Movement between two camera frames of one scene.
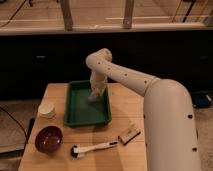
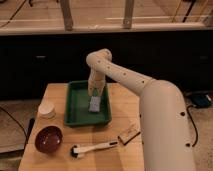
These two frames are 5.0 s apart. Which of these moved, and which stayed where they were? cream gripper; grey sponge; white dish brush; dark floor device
Moved: grey sponge
Stayed: cream gripper; dark floor device; white dish brush
